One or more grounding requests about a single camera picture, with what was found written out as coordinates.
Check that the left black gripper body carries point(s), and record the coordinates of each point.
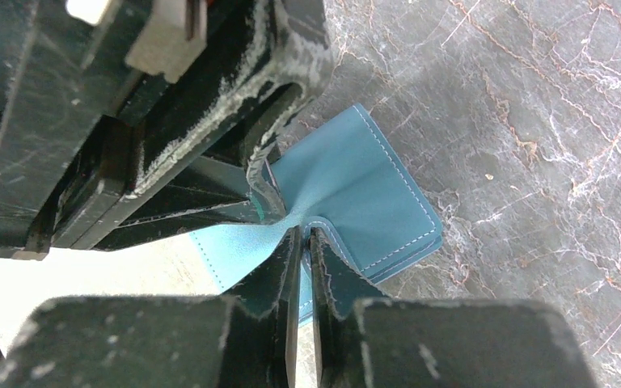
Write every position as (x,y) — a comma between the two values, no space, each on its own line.
(92,113)

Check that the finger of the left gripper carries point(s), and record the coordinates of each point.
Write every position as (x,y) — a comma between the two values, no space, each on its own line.
(225,180)

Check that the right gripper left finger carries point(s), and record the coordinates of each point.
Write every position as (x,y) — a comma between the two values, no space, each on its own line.
(245,337)

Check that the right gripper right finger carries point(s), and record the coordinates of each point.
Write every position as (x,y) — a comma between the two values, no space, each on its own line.
(364,338)

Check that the teal card holder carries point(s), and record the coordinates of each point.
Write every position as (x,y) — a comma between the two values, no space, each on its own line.
(346,179)

